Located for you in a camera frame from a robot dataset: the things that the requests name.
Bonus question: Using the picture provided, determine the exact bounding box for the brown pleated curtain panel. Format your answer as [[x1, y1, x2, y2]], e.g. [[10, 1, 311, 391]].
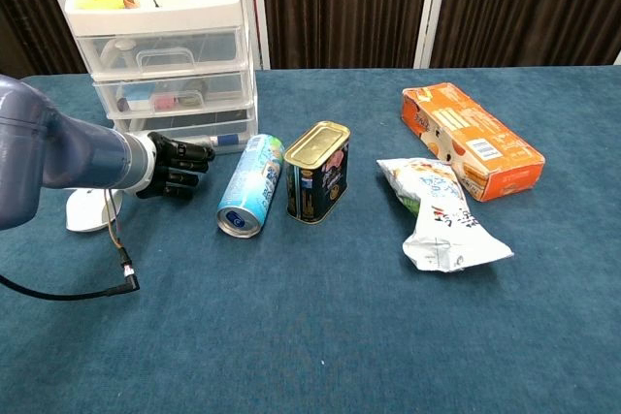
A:
[[430, 0, 621, 69], [0, 0, 88, 77], [259, 0, 432, 70]]

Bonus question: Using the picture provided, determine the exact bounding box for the clear plastic drawer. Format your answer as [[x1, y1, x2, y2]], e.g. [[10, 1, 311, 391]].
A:
[[76, 25, 245, 80], [92, 71, 254, 119]]

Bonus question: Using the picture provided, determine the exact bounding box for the blue beverage can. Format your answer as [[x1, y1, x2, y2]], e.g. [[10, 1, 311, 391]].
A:
[[215, 133, 286, 239]]

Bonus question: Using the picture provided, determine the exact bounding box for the blue white marker pen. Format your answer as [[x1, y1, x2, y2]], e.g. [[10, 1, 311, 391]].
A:
[[191, 132, 253, 156]]

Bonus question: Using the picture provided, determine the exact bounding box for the white partition frame post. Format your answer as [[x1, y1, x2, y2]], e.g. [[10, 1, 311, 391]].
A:
[[413, 0, 453, 70]]

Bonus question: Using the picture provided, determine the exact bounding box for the dark luncheon meat tin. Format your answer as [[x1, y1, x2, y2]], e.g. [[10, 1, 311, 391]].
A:
[[283, 120, 351, 225]]

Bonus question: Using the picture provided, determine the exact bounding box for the white plastic drawer organizer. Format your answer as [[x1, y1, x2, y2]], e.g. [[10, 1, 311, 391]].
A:
[[64, 0, 259, 156]]

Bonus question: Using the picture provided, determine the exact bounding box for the orange cracker box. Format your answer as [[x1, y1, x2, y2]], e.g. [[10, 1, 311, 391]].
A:
[[401, 82, 546, 203]]

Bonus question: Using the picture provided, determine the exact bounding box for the blue white small box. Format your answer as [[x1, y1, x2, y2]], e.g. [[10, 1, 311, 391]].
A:
[[126, 85, 155, 111]]

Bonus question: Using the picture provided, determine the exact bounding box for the white computer mouse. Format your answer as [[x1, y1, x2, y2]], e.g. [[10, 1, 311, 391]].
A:
[[65, 187, 125, 234]]

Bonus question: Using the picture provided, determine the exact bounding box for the white crumpled snack bag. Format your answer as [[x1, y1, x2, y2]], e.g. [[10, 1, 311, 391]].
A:
[[376, 157, 514, 273]]

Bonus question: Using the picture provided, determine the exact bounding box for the clear drawer with marker pen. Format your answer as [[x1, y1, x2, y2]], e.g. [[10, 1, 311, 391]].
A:
[[114, 106, 258, 156]]

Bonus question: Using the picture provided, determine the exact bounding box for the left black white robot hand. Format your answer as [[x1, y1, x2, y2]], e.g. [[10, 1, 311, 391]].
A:
[[136, 131, 216, 202]]

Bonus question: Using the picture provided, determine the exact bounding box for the blue felt table cover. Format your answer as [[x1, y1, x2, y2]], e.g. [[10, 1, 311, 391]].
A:
[[0, 64, 621, 414]]

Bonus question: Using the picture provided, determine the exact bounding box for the black cable with connector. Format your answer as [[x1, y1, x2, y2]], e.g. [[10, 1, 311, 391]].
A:
[[0, 188, 141, 302]]

